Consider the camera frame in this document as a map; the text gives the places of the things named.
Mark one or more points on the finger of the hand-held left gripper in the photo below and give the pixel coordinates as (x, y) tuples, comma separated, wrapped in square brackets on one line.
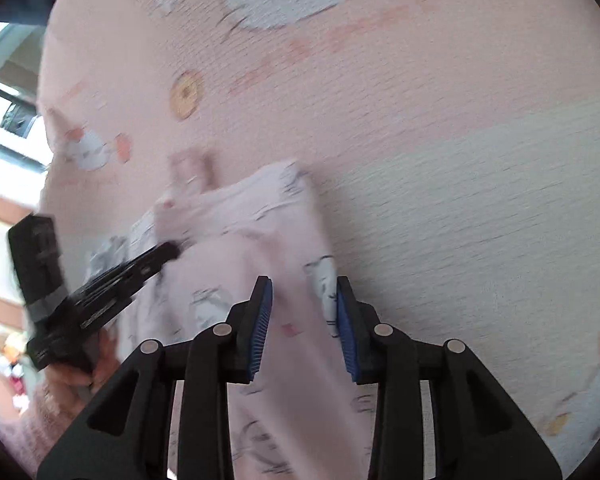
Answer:
[(140, 270)]

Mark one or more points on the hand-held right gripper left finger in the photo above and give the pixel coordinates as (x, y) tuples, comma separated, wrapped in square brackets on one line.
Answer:
[(260, 330)]

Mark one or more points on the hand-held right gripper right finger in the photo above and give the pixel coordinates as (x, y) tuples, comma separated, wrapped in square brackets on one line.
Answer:
[(345, 330)]

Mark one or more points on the pale blue printed garment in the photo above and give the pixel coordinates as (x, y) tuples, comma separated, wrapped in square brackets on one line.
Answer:
[(105, 257)]

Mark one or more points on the pink bear print pajama pants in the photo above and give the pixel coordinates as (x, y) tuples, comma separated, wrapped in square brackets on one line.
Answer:
[(260, 220)]

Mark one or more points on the person's left hand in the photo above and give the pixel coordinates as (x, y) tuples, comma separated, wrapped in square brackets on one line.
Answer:
[(67, 382)]

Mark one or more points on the window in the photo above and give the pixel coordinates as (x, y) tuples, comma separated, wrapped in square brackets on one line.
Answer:
[(10, 110)]

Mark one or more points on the pink cat printed blanket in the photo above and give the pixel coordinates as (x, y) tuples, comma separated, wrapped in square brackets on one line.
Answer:
[(430, 185)]

